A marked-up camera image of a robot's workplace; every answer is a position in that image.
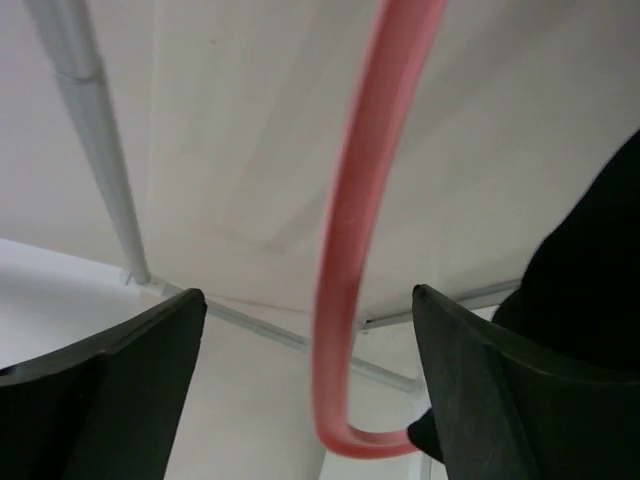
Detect pink clothes hanger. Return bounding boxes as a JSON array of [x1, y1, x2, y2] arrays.
[[310, 1, 445, 460]]

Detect black trousers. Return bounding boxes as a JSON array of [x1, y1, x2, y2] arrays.
[[407, 136, 639, 464]]

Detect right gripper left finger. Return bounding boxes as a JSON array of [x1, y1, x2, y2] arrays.
[[1, 289, 207, 479]]

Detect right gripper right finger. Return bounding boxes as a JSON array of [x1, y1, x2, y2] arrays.
[[412, 285, 639, 479]]

